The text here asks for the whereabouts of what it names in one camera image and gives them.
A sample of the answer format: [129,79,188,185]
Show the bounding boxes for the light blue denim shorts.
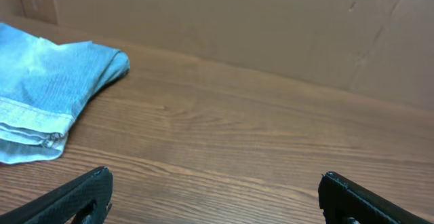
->
[1,23,130,164]

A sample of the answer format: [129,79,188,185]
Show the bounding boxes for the cardboard back panel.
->
[1,0,433,110]

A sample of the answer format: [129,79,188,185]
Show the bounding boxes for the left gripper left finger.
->
[1,166,113,224]

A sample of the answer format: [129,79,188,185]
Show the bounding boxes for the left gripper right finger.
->
[318,171,431,224]

